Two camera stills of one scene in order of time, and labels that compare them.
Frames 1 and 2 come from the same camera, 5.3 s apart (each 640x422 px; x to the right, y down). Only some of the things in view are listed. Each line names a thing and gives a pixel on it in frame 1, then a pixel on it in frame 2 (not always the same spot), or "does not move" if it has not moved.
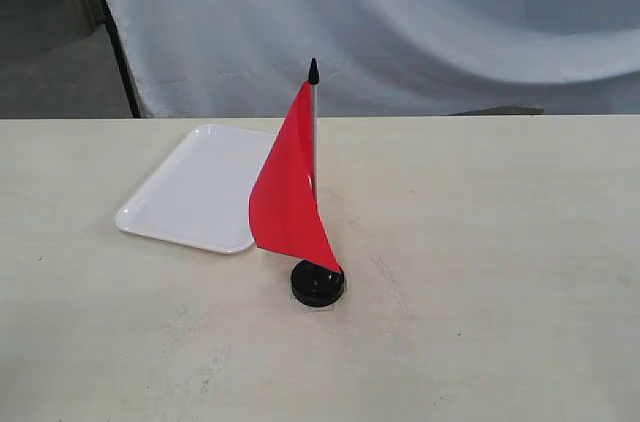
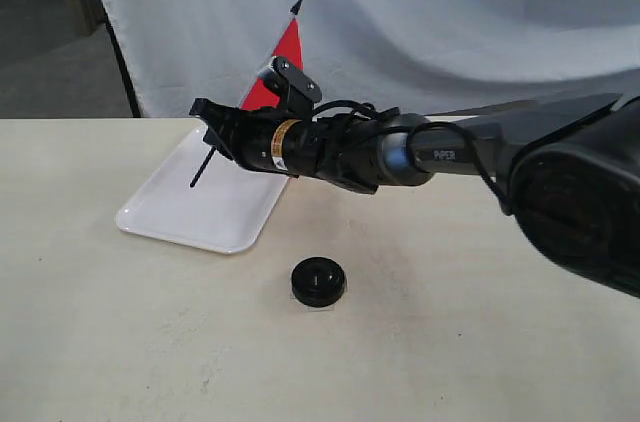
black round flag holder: [316, 286] does not move
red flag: [284, 208] to [289, 47]
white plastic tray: [202, 196] does not move
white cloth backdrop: [231, 29] does not move
